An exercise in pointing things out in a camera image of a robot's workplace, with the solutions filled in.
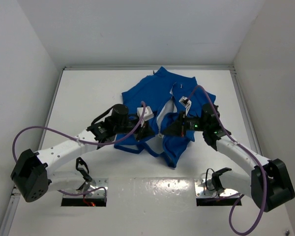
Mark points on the blue zip-up jacket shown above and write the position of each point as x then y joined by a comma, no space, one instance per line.
162,92

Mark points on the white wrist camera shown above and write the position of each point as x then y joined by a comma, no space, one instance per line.
186,103
147,114

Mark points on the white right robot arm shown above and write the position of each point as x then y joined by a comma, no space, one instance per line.
266,182

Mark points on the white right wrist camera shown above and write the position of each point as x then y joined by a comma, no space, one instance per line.
186,103

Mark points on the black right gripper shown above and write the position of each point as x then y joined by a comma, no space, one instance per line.
175,129

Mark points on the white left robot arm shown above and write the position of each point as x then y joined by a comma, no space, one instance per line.
61,167

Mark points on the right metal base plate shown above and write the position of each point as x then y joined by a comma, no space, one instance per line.
205,191

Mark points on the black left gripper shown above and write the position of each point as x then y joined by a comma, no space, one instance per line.
146,131

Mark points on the metal base plate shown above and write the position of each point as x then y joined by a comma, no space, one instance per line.
205,191
98,184

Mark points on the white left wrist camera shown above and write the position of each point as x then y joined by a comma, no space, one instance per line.
147,114

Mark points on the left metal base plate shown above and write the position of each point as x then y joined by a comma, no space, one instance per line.
98,184

